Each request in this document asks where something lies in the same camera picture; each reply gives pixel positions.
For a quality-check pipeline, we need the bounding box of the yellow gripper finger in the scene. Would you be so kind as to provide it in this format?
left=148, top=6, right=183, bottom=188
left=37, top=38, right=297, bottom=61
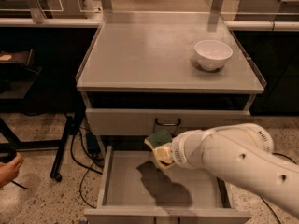
left=153, top=143, right=175, bottom=170

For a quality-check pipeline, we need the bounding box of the green and yellow sponge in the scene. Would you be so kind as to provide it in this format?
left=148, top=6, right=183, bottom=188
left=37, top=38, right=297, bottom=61
left=144, top=130, right=172, bottom=149

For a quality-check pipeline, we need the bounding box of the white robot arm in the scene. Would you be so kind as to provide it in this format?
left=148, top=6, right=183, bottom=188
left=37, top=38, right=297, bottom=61
left=145, top=123, right=299, bottom=217

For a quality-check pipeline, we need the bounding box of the open grey middle drawer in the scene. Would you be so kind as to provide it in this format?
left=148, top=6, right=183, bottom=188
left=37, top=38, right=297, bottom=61
left=84, top=147, right=250, bottom=224

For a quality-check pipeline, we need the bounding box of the closed grey upper drawer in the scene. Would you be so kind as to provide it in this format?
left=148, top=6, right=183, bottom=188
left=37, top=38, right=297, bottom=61
left=86, top=108, right=250, bottom=136

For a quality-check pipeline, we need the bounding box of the grey drawer cabinet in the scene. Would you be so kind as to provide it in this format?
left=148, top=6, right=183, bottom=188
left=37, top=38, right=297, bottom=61
left=75, top=0, right=267, bottom=224

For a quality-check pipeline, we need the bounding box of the person's hand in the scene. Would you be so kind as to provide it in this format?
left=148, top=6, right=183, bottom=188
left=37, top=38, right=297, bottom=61
left=0, top=153, right=24, bottom=188

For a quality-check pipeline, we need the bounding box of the white ceramic bowl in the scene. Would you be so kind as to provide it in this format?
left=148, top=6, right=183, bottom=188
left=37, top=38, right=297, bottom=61
left=194, top=40, right=233, bottom=71

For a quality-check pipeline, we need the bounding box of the black drawer handle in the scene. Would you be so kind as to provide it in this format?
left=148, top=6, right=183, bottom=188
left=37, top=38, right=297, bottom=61
left=155, top=118, right=181, bottom=127

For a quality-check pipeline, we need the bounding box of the black floor cable left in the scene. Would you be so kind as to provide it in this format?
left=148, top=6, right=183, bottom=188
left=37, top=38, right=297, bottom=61
left=69, top=126, right=105, bottom=209

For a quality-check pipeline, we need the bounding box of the black table frame left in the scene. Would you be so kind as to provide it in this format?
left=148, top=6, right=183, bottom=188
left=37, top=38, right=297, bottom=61
left=0, top=49, right=72, bottom=182

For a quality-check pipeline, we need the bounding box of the black ring object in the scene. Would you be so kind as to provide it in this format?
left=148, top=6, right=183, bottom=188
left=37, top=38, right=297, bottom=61
left=0, top=147, right=17, bottom=163

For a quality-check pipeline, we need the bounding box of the white horizontal rail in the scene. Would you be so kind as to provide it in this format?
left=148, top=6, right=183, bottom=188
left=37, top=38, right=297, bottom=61
left=0, top=17, right=299, bottom=32

